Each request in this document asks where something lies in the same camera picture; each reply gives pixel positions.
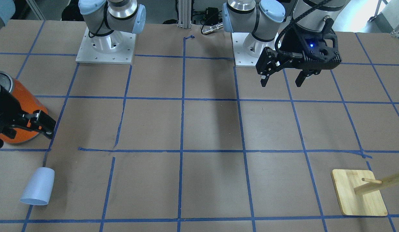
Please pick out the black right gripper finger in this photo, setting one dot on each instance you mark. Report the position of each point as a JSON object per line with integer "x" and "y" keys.
{"x": 38, "y": 121}

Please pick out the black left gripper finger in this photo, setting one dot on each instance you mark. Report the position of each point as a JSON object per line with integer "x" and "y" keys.
{"x": 303, "y": 75}
{"x": 270, "y": 62}

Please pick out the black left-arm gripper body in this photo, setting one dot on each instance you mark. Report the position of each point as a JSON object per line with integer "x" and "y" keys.
{"x": 293, "y": 41}

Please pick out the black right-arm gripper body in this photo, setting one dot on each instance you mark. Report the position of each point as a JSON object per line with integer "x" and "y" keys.
{"x": 5, "y": 106}

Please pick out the light blue plastic cup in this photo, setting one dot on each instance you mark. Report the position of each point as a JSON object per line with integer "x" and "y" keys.
{"x": 39, "y": 188}

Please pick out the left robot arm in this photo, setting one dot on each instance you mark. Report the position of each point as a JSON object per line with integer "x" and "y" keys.
{"x": 262, "y": 20}

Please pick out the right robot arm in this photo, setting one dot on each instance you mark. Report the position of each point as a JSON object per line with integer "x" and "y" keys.
{"x": 107, "y": 19}

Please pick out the wooden cup rack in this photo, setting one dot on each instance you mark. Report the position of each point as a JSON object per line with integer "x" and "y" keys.
{"x": 358, "y": 192}

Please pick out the orange round container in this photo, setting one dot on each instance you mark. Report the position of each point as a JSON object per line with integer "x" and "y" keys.
{"x": 28, "y": 103}

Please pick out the aluminium frame post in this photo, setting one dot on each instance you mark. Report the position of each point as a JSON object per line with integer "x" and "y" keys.
{"x": 184, "y": 14}

